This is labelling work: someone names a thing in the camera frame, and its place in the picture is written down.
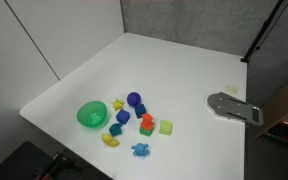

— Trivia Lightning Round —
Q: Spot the pale green sticky note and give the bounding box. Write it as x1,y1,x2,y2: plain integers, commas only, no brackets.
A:
225,84,239,94

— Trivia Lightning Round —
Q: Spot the black cart surface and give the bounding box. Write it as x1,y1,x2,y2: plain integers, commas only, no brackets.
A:
0,140,113,180

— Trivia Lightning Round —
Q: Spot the green square block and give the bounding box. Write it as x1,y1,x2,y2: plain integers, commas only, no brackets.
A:
138,125,154,137

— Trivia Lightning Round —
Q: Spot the green translucent plastic bowl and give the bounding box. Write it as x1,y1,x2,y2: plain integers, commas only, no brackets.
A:
76,100,108,129

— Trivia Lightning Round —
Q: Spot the yellow duck toy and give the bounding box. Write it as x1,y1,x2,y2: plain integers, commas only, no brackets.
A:
101,133,121,148

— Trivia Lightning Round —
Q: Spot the light blue turtle toy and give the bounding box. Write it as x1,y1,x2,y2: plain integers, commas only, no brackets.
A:
131,142,151,158

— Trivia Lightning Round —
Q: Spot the purple ball toy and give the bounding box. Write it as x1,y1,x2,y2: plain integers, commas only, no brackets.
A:
126,91,142,108

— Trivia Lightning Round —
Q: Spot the yellow spiky star toy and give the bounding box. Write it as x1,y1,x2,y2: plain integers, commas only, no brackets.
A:
111,98,125,112

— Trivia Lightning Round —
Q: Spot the dark blue cube toy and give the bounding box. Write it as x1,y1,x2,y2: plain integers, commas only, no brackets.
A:
134,103,148,119

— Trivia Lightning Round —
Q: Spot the grey metal mounting plate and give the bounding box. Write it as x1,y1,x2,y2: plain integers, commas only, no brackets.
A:
206,92,264,127

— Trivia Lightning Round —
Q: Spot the orange figure toy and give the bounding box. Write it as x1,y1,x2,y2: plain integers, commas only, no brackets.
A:
140,113,156,130

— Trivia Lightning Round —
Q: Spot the black tripod pole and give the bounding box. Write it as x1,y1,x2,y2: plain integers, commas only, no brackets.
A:
240,0,287,64

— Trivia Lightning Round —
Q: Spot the lime green block toy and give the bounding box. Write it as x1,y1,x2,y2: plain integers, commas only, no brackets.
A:
158,119,173,136

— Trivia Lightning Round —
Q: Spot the wooden toy shelf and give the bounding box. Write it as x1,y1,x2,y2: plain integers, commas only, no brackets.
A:
253,71,288,149

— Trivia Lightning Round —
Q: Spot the black and red clamp stand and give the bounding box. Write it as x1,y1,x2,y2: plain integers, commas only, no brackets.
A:
33,149,83,180

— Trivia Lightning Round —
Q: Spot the teal green animal toy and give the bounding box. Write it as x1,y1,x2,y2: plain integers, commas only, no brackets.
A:
108,122,124,137

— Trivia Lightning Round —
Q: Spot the royal blue cube toy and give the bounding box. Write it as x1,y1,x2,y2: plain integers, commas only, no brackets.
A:
115,109,131,125

